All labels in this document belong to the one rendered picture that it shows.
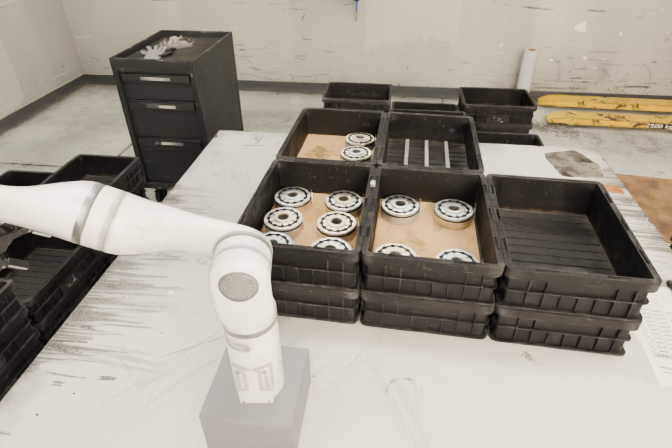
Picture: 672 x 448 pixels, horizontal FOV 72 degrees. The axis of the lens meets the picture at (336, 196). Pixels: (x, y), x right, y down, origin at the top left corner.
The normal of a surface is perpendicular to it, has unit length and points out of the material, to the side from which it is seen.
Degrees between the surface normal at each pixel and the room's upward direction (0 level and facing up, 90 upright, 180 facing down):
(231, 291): 91
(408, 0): 90
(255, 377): 90
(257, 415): 0
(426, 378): 0
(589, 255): 0
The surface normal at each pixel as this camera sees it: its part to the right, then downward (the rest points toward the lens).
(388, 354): 0.00, -0.84
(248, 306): 0.15, 0.57
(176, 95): -0.13, 0.54
